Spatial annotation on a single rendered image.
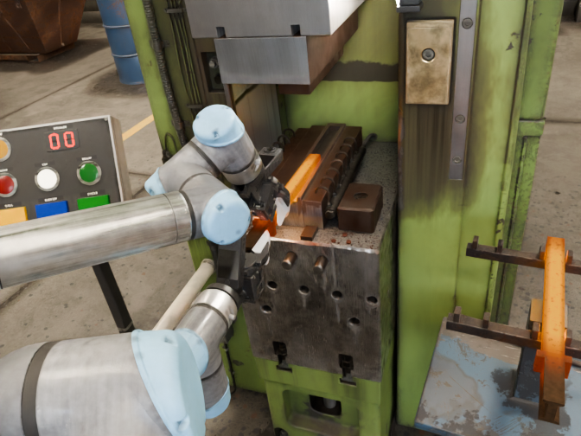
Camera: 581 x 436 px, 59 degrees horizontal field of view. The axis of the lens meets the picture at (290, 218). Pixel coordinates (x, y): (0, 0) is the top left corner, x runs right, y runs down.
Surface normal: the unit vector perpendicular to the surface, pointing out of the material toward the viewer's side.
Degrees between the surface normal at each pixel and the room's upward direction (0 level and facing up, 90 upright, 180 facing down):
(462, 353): 0
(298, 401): 90
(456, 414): 0
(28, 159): 60
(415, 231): 90
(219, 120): 29
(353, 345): 90
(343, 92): 90
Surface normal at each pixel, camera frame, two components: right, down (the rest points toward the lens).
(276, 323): -0.33, 0.55
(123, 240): 0.55, 0.33
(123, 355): -0.11, -0.76
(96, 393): -0.07, -0.41
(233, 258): -0.30, 0.08
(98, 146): 0.03, 0.05
